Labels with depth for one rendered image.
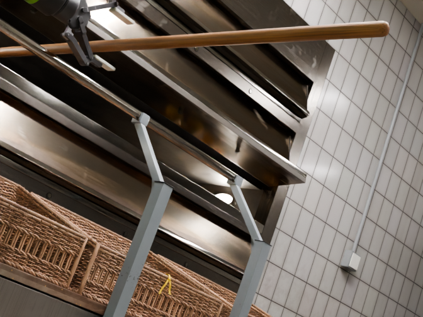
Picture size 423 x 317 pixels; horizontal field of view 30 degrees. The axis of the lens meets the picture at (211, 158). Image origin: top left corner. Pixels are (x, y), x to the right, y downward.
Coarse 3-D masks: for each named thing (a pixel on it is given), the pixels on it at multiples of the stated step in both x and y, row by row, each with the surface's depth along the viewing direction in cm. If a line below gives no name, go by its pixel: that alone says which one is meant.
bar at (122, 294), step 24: (0, 24) 209; (72, 72) 226; (144, 120) 244; (144, 144) 238; (216, 168) 269; (168, 192) 224; (240, 192) 273; (144, 216) 222; (144, 240) 219; (264, 264) 255; (120, 288) 215; (240, 288) 252; (120, 312) 214; (240, 312) 248
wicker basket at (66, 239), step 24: (0, 192) 248; (24, 192) 250; (0, 216) 199; (24, 216) 204; (48, 216) 234; (0, 240) 244; (24, 240) 204; (48, 240) 209; (72, 240) 214; (24, 264) 204; (48, 264) 209; (72, 264) 216
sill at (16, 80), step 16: (0, 64) 251; (16, 80) 255; (32, 96) 260; (48, 96) 264; (64, 112) 269; (96, 128) 279; (112, 144) 284; (128, 144) 289; (144, 160) 295; (176, 176) 306; (208, 192) 319; (224, 208) 326; (256, 224) 340
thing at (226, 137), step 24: (0, 0) 251; (48, 24) 259; (120, 72) 280; (144, 72) 276; (144, 96) 294; (168, 96) 289; (192, 96) 290; (192, 120) 304; (216, 120) 300; (216, 144) 320; (240, 144) 315; (264, 168) 333; (288, 168) 330
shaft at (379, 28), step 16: (224, 32) 174; (240, 32) 170; (256, 32) 166; (272, 32) 163; (288, 32) 160; (304, 32) 157; (320, 32) 154; (336, 32) 151; (352, 32) 149; (368, 32) 146; (384, 32) 144; (0, 48) 243; (16, 48) 236; (48, 48) 223; (64, 48) 217; (96, 48) 207; (112, 48) 202; (128, 48) 198; (144, 48) 194; (160, 48) 190
